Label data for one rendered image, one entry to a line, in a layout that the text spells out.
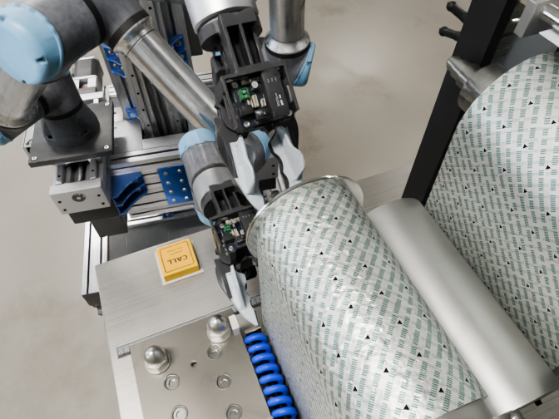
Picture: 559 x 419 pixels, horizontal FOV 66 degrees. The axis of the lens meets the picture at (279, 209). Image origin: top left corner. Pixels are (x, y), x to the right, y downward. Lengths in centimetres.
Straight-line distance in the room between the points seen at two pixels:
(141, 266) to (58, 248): 131
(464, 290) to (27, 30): 70
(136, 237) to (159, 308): 100
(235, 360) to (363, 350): 32
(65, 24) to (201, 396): 60
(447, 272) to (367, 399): 20
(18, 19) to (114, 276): 47
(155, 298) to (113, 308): 8
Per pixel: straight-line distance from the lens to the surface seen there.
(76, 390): 187
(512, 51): 66
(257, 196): 50
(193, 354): 67
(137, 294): 89
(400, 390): 37
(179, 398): 66
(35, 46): 79
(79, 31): 83
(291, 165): 50
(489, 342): 49
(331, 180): 46
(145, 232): 184
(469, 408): 39
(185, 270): 86
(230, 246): 61
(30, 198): 247
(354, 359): 38
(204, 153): 73
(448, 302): 50
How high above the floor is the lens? 165
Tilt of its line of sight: 52 degrees down
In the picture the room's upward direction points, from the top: straight up
